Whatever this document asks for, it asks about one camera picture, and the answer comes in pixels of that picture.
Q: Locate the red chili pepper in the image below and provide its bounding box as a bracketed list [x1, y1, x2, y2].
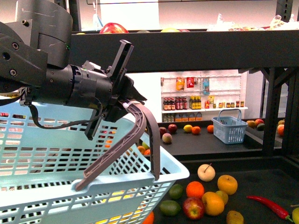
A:
[246, 196, 294, 223]

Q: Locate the small yellow-green fruit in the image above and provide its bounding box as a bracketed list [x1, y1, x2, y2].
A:
[215, 190, 228, 205]

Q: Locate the black cable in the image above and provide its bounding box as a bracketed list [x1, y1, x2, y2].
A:
[24, 95, 103, 130]

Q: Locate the yellow quince fruit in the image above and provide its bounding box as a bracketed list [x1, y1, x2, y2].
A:
[292, 207, 299, 224]

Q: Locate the white zip tie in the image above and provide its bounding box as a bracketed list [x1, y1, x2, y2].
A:
[122, 100, 140, 110]

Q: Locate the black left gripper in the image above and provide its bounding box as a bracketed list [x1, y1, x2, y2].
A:
[67, 40, 147, 140]

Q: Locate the light teal shopping basket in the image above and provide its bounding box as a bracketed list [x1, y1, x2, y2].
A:
[0, 103, 189, 224]

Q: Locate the far yellow lemon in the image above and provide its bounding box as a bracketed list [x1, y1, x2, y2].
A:
[183, 125, 193, 133]

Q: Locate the yellow pear front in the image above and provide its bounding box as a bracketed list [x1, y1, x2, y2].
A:
[202, 191, 225, 217]

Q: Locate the large orange tangerine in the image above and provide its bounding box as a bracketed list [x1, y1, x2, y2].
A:
[142, 211, 155, 224]

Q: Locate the large red apple top shelf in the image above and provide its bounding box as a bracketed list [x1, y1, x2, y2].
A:
[100, 22, 128, 34]

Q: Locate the green lime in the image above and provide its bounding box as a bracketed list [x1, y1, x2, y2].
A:
[159, 200, 181, 217]
[168, 184, 184, 200]

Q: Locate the green lime lower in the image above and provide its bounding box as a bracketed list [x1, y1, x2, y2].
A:
[159, 200, 181, 217]

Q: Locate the grey basket handle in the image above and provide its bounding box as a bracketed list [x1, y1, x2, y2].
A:
[75, 102, 161, 192]

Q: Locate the green lime upper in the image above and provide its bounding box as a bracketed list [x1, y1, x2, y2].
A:
[168, 184, 184, 200]

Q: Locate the small blue basket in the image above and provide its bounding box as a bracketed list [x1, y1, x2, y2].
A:
[211, 108, 248, 144]

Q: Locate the white pear with stem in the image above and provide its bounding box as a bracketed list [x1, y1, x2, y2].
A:
[197, 163, 215, 182]

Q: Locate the small orange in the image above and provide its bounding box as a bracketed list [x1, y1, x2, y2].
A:
[186, 181, 205, 199]

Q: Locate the brownish yellow pear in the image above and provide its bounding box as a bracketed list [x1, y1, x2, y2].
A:
[226, 210, 244, 224]

